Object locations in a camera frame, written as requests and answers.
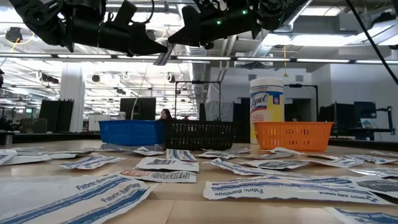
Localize silver ventilation duct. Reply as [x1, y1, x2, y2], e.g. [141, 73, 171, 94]
[185, 45, 212, 105]

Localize grey box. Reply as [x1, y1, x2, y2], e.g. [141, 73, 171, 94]
[20, 118, 48, 134]

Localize person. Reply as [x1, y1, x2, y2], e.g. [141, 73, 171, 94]
[159, 108, 174, 121]

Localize black round ceiling fixture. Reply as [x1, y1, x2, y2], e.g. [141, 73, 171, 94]
[5, 26, 23, 44]

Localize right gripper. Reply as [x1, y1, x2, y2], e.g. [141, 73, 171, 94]
[167, 0, 262, 48]

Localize black plastic basket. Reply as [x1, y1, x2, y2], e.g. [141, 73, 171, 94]
[164, 120, 239, 151]

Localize black partition panels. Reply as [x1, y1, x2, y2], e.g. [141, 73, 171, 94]
[39, 99, 75, 133]

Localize dark desk monitors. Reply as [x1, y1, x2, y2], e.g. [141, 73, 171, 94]
[318, 101, 377, 129]

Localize Lysol wipes canister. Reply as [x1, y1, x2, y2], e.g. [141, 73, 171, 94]
[249, 77, 285, 145]

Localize white pillar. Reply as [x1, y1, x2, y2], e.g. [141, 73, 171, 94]
[59, 63, 86, 133]

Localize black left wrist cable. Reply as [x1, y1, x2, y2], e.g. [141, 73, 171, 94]
[136, 0, 155, 25]

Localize blue plastic basket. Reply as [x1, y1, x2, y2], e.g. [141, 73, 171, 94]
[98, 119, 165, 146]

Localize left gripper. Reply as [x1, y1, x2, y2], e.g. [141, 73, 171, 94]
[63, 0, 169, 58]

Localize black background rig frame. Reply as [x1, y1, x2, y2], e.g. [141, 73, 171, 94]
[174, 80, 222, 123]

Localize white cabinet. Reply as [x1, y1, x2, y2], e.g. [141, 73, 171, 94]
[88, 114, 110, 132]

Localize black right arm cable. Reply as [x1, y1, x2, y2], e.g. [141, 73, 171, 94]
[345, 0, 398, 86]

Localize orange plastic basket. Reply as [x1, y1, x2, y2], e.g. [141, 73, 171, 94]
[254, 121, 334, 151]

